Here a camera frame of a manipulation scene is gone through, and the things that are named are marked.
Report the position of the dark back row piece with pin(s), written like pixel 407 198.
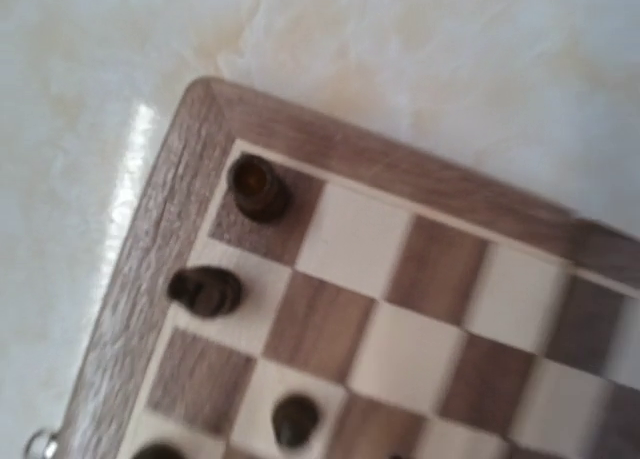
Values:
pixel 158 450

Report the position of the dark knight back row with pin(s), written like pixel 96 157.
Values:
pixel 206 291

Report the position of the wooden chessboard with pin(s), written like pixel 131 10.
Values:
pixel 430 312

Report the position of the dark rook at corner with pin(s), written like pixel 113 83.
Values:
pixel 257 190

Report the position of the dark pawn standing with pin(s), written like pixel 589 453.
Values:
pixel 294 420

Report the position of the brass board latch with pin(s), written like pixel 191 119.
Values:
pixel 42 444

